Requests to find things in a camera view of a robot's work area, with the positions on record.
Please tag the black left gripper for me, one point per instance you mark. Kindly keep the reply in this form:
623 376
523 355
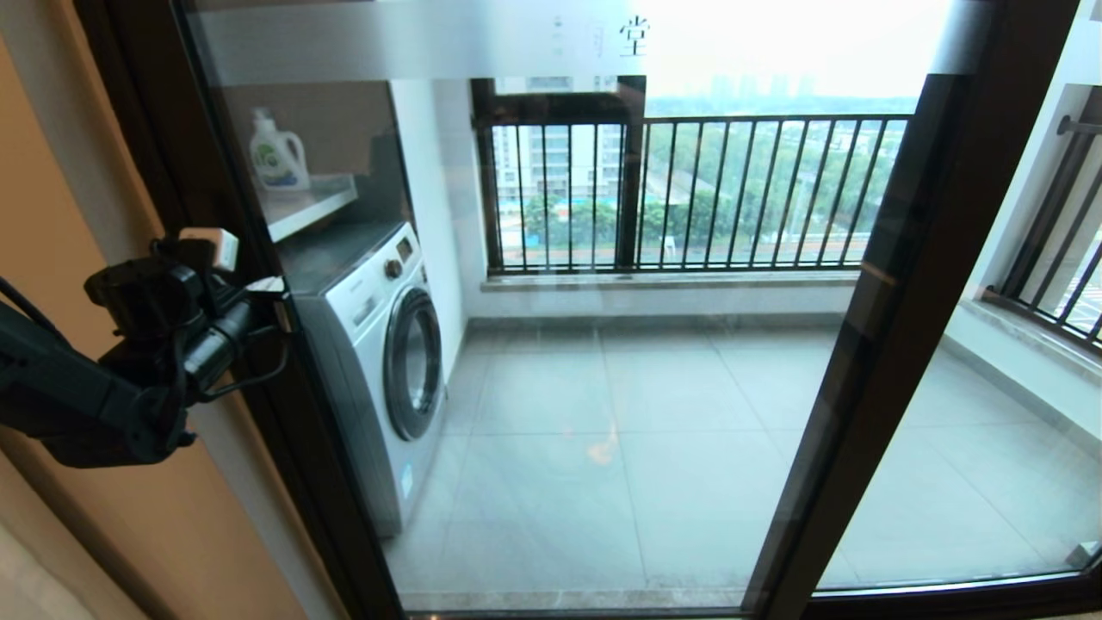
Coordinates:
219 340

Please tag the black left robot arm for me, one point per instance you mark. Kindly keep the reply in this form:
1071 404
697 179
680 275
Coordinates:
69 396

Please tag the white drum washing machine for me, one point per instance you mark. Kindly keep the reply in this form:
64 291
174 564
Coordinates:
370 344

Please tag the white green detergent bottle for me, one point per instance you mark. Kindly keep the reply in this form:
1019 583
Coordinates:
280 159

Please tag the marble sill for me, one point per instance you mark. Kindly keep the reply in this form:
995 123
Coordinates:
1042 340
671 281

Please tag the black balcony railing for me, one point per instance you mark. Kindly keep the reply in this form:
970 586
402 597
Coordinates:
1055 202
775 120

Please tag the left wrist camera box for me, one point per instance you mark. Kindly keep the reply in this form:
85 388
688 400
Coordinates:
211 250

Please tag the white wall shelf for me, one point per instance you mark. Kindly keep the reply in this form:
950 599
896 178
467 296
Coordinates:
314 202

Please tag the sliding glass door dark frame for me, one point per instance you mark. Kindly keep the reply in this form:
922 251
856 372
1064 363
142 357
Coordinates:
112 26

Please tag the dark window frame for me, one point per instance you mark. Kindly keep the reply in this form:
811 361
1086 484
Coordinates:
633 172

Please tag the metal wall rod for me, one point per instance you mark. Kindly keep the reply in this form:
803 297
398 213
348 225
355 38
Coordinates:
1076 127

